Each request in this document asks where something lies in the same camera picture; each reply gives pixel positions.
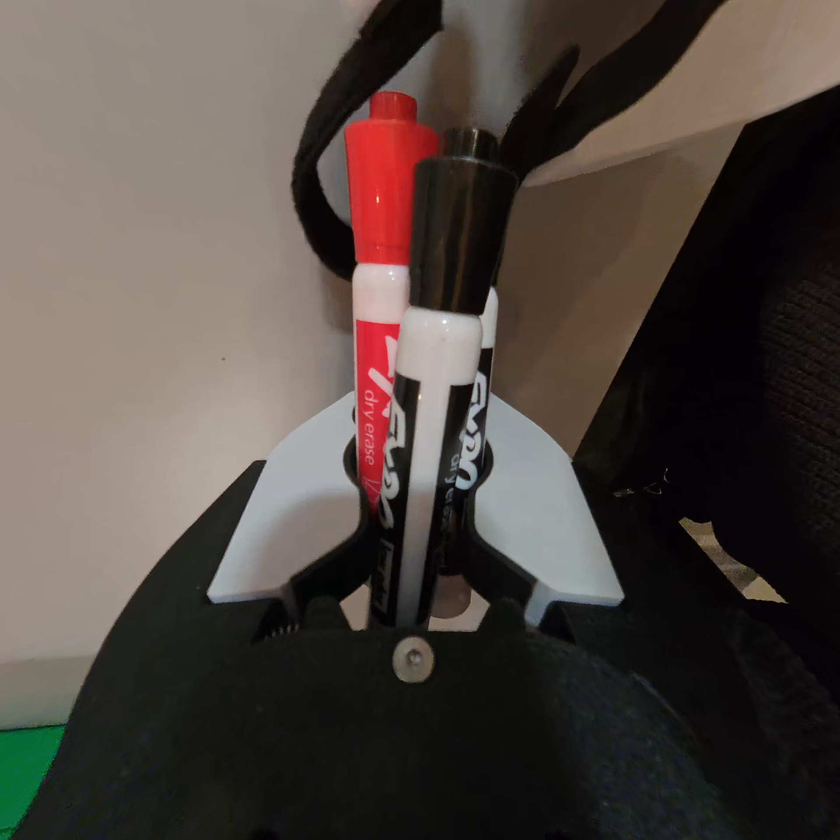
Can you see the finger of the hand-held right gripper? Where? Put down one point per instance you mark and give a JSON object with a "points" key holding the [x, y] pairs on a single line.
{"points": [[722, 79]]}

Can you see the green cloth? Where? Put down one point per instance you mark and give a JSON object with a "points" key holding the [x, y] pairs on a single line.
{"points": [[26, 774]]}

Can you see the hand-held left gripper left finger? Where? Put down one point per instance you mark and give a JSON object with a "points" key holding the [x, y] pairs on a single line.
{"points": [[289, 525]]}

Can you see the black dry erase marker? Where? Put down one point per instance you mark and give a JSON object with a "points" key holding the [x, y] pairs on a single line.
{"points": [[476, 407], [459, 229]]}

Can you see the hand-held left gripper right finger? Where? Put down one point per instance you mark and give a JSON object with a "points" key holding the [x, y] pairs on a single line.
{"points": [[544, 525]]}

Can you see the red dry erase marker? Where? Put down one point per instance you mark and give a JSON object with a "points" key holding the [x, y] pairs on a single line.
{"points": [[384, 197]]}

